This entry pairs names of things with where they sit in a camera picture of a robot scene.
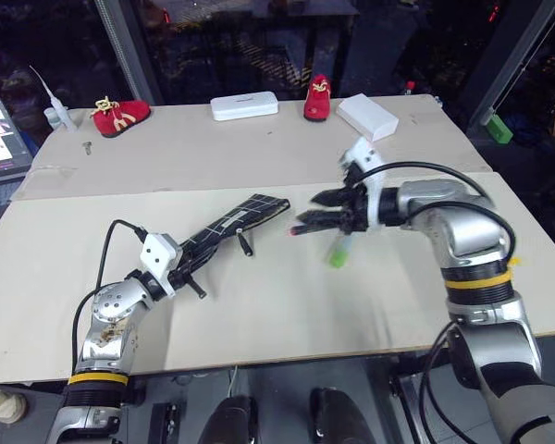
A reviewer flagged black grid pouch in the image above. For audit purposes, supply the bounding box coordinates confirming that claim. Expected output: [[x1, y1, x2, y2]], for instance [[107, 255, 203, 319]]
[[174, 192, 292, 280]]

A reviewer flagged beige cardboard sheet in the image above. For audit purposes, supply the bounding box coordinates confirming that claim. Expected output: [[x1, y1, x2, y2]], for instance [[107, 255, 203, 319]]
[[9, 93, 503, 204], [0, 171, 555, 386]]

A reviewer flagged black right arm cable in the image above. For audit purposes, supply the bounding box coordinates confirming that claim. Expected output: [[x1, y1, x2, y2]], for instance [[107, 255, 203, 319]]
[[348, 160, 517, 270], [417, 320, 481, 444]]

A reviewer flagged white rectangular box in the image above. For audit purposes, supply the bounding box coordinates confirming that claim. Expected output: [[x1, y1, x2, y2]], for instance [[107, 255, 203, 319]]
[[336, 93, 401, 142]]

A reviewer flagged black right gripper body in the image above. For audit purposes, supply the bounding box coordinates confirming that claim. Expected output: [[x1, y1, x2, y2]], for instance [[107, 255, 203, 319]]
[[340, 180, 372, 234]]

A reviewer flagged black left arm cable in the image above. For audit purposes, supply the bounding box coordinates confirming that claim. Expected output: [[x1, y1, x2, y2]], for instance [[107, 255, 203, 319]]
[[70, 218, 149, 371]]

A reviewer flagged white crumpled lump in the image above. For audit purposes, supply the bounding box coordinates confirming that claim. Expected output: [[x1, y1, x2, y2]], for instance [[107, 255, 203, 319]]
[[0, 387, 30, 423]]

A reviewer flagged green plastic block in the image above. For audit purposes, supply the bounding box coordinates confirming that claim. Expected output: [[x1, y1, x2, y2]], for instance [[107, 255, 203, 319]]
[[484, 112, 515, 145]]

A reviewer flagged white pencil case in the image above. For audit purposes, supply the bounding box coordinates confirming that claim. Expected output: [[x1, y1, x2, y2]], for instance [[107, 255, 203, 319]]
[[209, 91, 279, 123]]

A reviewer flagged white nozzle squeeze bottle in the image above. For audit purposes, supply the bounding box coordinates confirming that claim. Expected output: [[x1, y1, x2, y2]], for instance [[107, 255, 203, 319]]
[[28, 64, 79, 134]]

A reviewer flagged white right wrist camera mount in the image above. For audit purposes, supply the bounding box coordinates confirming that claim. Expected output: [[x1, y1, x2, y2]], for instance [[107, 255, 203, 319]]
[[338, 136, 386, 228]]

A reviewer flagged dark rounded shape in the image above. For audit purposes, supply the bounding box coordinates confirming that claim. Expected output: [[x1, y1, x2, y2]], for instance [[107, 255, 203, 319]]
[[197, 394, 261, 444]]

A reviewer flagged red shoe with yellow laces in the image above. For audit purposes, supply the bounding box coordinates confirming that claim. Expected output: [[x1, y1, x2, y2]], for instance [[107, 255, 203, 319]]
[[302, 73, 332, 124], [90, 96, 152, 139]]

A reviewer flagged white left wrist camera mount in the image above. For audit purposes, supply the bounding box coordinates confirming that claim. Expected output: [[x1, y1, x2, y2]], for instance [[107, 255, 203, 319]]
[[139, 233, 184, 298]]

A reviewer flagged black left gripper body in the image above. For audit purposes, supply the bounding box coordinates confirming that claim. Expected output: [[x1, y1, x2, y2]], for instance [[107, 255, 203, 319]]
[[167, 258, 196, 291]]

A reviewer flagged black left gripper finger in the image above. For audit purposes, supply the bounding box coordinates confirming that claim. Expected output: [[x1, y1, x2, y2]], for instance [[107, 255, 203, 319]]
[[184, 276, 209, 301]]

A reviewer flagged grey metal post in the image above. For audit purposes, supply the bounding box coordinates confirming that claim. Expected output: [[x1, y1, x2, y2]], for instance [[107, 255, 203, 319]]
[[93, 0, 164, 106], [466, 0, 555, 136]]

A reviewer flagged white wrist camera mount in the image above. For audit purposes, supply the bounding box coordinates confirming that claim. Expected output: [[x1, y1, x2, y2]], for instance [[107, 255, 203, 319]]
[[139, 233, 184, 298], [338, 136, 386, 228]]

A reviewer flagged green highlighter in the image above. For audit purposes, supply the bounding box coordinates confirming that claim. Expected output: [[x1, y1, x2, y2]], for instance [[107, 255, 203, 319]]
[[327, 232, 355, 270]]

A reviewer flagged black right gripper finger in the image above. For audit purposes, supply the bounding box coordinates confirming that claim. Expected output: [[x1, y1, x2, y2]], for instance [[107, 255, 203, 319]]
[[309, 186, 353, 209], [295, 208, 352, 232]]

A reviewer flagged laptop computer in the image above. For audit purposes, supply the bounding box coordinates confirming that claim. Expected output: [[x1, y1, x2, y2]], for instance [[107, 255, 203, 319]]
[[0, 96, 35, 247]]

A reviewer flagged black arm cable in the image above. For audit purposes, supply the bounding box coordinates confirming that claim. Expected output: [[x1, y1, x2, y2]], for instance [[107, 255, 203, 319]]
[[417, 320, 481, 444], [348, 160, 517, 270], [70, 218, 149, 371]]

